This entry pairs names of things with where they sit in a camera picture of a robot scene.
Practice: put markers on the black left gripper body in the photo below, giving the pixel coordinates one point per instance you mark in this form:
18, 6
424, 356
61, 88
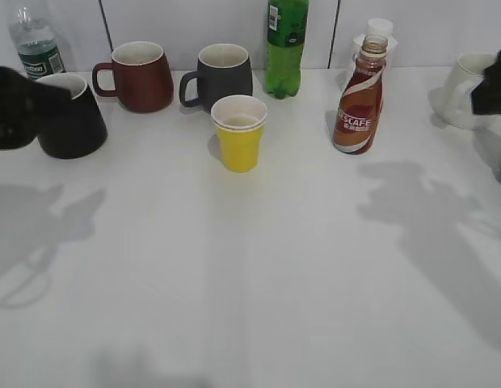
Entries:
26, 107

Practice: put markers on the dark grey ceramic mug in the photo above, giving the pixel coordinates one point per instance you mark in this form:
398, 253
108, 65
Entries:
222, 70

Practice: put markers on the yellow paper cup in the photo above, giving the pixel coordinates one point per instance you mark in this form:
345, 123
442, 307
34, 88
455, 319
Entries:
239, 120

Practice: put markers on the green soda bottle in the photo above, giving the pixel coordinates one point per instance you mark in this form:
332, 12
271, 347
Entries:
286, 29

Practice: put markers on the black ceramic mug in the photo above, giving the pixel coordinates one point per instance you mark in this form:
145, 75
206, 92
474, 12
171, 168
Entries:
81, 130

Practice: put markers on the white ceramic mug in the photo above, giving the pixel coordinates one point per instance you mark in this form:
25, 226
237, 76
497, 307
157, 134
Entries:
453, 104

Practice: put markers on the brown Nescafe coffee bottle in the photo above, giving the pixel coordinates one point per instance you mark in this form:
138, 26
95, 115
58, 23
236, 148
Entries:
361, 102

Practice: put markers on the white plastic bottle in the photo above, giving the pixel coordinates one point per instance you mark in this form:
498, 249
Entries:
377, 27

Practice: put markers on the dark red ceramic mug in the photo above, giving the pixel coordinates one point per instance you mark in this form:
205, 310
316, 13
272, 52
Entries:
142, 77

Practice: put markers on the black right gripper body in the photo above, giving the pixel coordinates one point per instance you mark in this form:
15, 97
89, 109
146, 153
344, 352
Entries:
486, 97

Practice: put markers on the clear water bottle green label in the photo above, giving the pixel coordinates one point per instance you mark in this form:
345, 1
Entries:
33, 34

